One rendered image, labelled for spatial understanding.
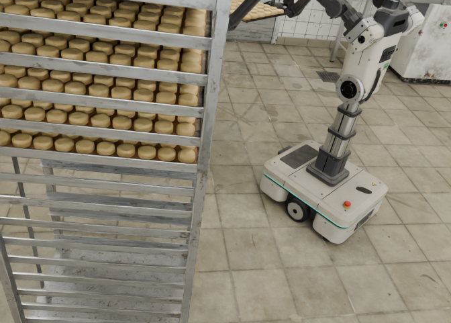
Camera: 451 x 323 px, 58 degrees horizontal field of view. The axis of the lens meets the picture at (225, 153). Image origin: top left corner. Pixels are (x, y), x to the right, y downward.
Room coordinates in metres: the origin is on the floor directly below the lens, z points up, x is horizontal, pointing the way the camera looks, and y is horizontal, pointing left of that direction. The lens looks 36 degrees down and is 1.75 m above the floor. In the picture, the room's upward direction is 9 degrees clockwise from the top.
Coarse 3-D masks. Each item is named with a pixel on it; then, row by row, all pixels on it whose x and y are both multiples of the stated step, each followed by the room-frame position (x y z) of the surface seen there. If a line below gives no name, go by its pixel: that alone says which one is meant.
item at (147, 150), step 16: (0, 128) 0.93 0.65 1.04; (0, 144) 0.85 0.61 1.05; (16, 144) 0.85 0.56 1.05; (32, 144) 0.88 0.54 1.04; (48, 144) 0.87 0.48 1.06; (64, 144) 0.88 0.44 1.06; (80, 144) 0.89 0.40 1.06; (96, 144) 0.92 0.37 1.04; (112, 144) 0.91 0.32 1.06; (128, 144) 0.92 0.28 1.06; (144, 144) 0.95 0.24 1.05; (160, 144) 0.97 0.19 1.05; (176, 160) 0.91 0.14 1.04; (192, 160) 0.91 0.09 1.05
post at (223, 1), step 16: (224, 0) 0.85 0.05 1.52; (224, 16) 0.85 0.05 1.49; (224, 32) 0.85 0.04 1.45; (224, 48) 0.85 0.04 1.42; (208, 80) 0.85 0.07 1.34; (208, 96) 0.85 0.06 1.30; (208, 112) 0.85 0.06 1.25; (208, 128) 0.85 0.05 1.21; (208, 144) 0.85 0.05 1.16; (208, 160) 0.85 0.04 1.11; (192, 224) 0.85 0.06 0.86; (192, 240) 0.85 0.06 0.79; (192, 256) 0.85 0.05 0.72; (192, 272) 0.85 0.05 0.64; (192, 288) 0.85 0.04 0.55
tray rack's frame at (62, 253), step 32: (0, 256) 0.78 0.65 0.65; (64, 256) 1.20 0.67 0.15; (96, 256) 1.22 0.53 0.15; (128, 256) 1.25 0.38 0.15; (160, 256) 1.28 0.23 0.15; (64, 288) 1.03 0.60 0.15; (96, 288) 1.05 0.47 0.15; (128, 288) 1.08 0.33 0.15; (160, 288) 1.11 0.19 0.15; (128, 320) 0.93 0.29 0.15; (160, 320) 0.95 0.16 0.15
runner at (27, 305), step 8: (24, 304) 0.81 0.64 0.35; (32, 304) 0.82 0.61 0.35; (40, 304) 0.84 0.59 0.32; (48, 304) 0.84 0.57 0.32; (56, 304) 0.85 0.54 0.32; (64, 304) 0.85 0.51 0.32; (88, 312) 0.84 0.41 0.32; (96, 312) 0.84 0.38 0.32; (104, 312) 0.84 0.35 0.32; (112, 312) 0.85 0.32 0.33; (120, 312) 0.85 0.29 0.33; (128, 312) 0.85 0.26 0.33; (136, 312) 0.86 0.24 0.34; (144, 312) 0.86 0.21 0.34; (152, 312) 0.86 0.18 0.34; (160, 312) 0.87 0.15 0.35; (168, 312) 0.87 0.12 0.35; (176, 312) 0.89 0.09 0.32
